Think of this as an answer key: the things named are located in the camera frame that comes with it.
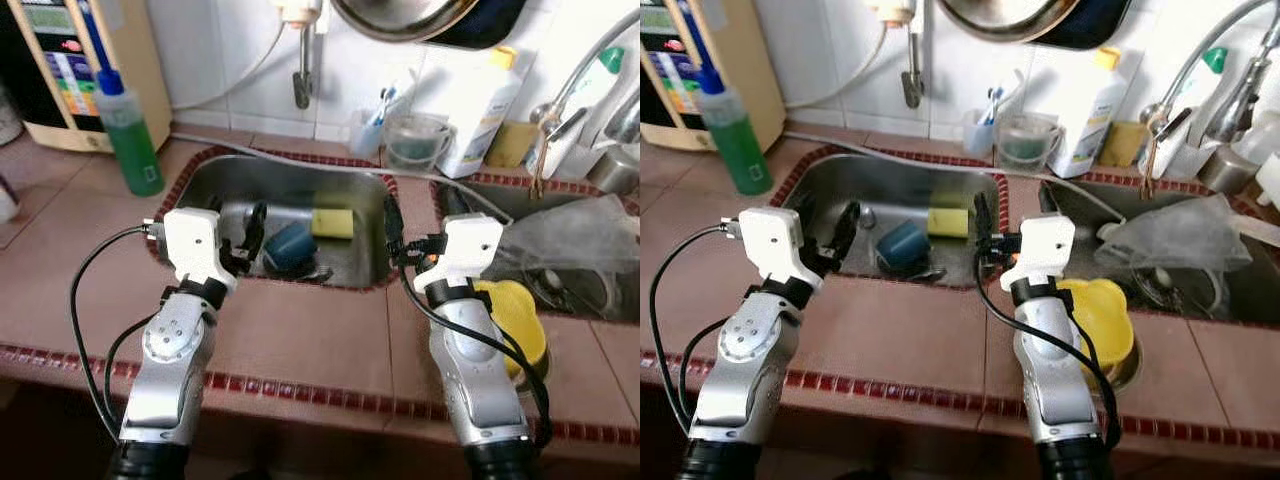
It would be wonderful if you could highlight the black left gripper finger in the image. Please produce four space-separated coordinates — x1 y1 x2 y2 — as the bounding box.
830 200 861 263
240 203 269 263

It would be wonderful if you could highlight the blue mug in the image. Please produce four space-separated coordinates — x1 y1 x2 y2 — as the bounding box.
877 220 933 271
262 220 319 273

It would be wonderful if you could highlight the yellow plastic bowl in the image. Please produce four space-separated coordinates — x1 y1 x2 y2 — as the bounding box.
470 280 549 379
1055 278 1136 386

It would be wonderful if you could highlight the bright yellow sponge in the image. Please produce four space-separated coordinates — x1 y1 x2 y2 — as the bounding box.
310 208 355 241
925 207 971 239

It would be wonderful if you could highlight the steel sink basin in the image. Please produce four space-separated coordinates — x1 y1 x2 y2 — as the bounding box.
158 150 396 291
1040 178 1280 326
785 150 1006 291
435 178 640 326

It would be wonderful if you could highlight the clear plastic pail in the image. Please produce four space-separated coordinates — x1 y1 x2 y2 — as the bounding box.
995 113 1066 173
383 113 456 173

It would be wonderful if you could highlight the translucent toothbrush cup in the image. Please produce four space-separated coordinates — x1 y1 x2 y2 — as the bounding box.
350 105 386 159
962 105 998 156

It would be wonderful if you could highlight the green dish soap bottle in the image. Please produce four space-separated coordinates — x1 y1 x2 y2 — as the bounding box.
690 0 774 196
75 0 166 198

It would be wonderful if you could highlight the white detergent bottle yellow cap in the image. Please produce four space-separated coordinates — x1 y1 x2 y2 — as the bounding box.
437 45 523 179
1048 45 1131 179

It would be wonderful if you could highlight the mustard yellow sponge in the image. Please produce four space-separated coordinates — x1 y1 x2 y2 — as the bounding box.
1097 120 1149 168
487 120 541 169

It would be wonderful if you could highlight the steel pot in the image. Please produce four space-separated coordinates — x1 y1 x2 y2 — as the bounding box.
520 262 626 321
1130 262 1236 319

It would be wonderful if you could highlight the white utensil holder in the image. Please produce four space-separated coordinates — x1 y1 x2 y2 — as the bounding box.
1155 115 1216 181
545 110 601 181

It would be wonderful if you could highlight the beige water filter appliance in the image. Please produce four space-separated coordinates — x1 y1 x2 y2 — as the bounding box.
640 0 786 151
0 0 173 153

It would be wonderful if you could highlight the steel hanging pan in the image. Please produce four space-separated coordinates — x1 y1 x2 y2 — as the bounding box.
935 0 1081 44
330 0 481 44

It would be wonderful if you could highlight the steel cup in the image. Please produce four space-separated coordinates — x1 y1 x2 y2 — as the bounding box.
1197 145 1261 196
590 145 640 196

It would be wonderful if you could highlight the black hanging pan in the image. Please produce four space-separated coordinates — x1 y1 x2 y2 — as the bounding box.
1040 0 1136 51
430 0 531 51

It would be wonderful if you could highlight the chrome gooseneck faucet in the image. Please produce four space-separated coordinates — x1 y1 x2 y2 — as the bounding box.
1140 0 1280 146
530 8 640 151

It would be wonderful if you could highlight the beige paddle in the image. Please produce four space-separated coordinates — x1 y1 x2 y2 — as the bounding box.
1235 210 1280 251

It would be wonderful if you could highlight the white bottle green cap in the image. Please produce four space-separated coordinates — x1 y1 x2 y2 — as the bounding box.
1180 45 1236 131
575 45 640 131

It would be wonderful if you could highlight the white plastic jar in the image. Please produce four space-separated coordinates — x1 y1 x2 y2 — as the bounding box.
0 80 23 146

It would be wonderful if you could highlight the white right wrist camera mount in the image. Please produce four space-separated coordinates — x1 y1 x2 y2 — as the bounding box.
1000 213 1076 293
413 213 504 293

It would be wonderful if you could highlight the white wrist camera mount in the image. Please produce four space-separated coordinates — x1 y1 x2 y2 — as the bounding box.
1000 213 1076 293
413 213 504 293
158 208 241 294
735 207 823 293

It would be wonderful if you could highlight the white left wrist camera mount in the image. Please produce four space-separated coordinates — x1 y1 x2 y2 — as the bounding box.
735 207 823 293
158 208 241 294

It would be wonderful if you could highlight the grey counter hose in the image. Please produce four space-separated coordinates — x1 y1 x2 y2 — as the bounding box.
783 130 1126 223
170 130 511 221

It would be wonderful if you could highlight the metal wall tap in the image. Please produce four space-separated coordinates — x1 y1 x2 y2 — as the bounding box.
870 0 926 109
275 0 326 111

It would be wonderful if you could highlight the white wall hose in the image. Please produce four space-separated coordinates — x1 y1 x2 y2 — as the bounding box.
170 20 291 113
785 20 891 111

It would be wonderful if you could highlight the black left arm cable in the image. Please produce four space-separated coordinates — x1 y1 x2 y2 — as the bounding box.
648 225 746 436
68 225 166 441

